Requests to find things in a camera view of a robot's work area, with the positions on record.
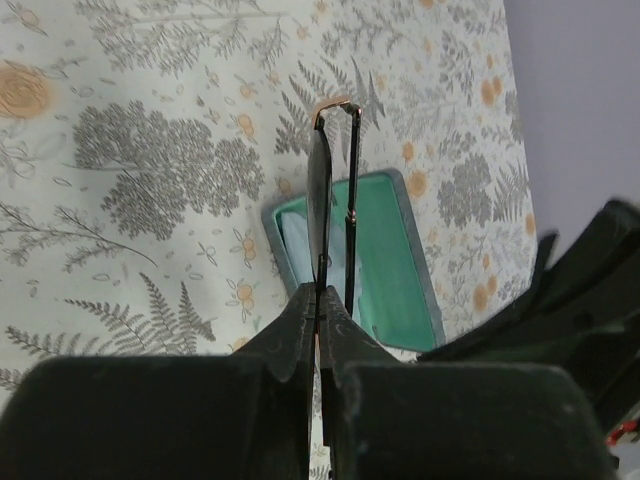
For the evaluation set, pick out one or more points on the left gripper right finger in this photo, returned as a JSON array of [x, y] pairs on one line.
[[385, 419]]

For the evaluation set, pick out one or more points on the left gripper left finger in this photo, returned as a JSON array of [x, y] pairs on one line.
[[246, 415]]

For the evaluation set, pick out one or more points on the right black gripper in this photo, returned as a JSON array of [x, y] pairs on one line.
[[580, 314]]

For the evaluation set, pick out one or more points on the grey-blue glasses case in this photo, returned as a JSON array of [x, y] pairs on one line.
[[395, 301]]

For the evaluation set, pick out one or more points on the blue cloth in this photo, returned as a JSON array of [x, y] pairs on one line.
[[296, 260]]

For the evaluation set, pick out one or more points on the black aviator sunglasses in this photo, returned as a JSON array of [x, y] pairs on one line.
[[320, 197]]

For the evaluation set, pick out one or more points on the floral table mat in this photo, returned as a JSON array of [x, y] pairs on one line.
[[141, 141]]

